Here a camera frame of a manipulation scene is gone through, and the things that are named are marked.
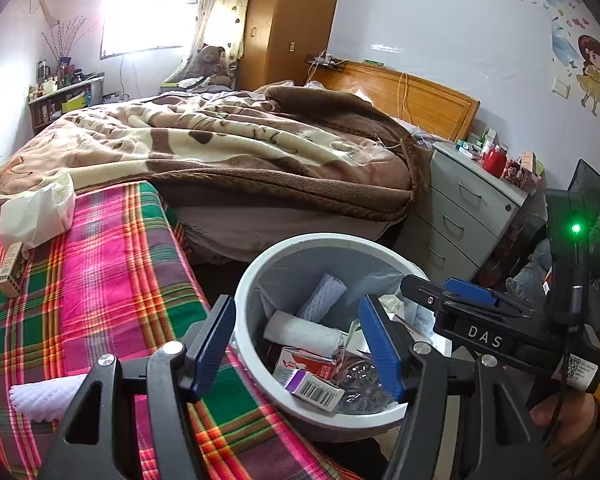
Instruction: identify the wooden wardrobe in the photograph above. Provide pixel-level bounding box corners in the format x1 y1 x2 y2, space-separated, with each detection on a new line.
237 0 346 91

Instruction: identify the red jar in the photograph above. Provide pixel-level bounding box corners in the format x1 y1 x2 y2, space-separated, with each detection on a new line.
482 145 508 178

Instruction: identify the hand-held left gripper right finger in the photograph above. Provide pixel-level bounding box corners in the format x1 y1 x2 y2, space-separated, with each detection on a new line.
358 294 556 480

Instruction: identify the small purple box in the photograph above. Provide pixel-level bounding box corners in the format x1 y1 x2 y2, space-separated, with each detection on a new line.
286 370 346 413

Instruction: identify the plaid tablecloth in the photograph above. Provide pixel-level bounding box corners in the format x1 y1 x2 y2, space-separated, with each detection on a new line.
0 180 371 480

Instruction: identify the white plastic bag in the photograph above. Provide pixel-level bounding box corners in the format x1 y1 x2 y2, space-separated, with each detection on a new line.
0 172 77 250

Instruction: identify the cluttered white shelf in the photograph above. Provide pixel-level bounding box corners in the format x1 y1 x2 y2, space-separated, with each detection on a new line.
27 72 106 136

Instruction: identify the small beige box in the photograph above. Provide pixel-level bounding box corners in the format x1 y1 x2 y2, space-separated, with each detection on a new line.
0 241 32 297

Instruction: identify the brown patterned blanket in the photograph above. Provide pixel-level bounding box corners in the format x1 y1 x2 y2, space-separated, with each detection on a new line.
0 80 433 241

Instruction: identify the power strip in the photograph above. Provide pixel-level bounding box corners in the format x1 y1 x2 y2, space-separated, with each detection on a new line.
305 54 348 70

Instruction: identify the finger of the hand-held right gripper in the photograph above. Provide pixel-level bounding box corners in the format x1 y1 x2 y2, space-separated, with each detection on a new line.
444 276 528 318
399 274 501 313

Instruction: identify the clear plastic bottle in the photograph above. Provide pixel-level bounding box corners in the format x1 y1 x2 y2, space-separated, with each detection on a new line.
330 350 402 415

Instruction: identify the brown teddy bear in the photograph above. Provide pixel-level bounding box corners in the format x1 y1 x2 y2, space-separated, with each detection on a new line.
182 45 232 87

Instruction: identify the grey nightstand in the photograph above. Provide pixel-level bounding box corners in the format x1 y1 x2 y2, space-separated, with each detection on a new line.
410 140 531 283

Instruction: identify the patterned curtain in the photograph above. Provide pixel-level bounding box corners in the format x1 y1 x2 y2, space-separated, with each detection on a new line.
185 0 257 78

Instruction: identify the dried branch bouquet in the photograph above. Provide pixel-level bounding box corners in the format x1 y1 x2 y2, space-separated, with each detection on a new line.
42 16 88 61

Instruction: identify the white foam fruit net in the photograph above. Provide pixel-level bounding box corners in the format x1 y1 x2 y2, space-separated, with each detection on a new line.
296 272 348 321
9 374 88 423

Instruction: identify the grey bed sheet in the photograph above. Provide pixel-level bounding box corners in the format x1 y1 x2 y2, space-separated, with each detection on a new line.
172 205 411 263

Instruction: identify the strawberry milk carton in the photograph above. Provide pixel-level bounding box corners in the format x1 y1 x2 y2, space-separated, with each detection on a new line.
272 346 343 386

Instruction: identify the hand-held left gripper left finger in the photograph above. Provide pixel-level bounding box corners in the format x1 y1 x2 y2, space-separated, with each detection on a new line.
37 294 237 480

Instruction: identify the bright window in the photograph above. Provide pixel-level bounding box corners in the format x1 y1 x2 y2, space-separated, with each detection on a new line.
100 0 199 59

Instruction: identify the cartoon girl wall sticker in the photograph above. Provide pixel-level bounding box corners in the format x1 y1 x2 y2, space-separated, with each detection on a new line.
575 34 600 119

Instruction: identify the grey trash bin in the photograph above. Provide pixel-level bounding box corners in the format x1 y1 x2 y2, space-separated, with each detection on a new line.
234 232 453 443

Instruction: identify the person's right forearm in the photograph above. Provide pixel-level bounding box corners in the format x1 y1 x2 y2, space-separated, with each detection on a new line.
550 395 600 478

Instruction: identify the person's right hand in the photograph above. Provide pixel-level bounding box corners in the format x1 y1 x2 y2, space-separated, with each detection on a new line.
529 391 600 443

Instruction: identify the wooden headboard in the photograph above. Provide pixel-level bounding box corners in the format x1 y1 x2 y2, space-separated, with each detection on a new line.
307 57 481 143

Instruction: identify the white tissue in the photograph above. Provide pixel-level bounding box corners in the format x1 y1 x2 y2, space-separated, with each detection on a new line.
264 310 348 356

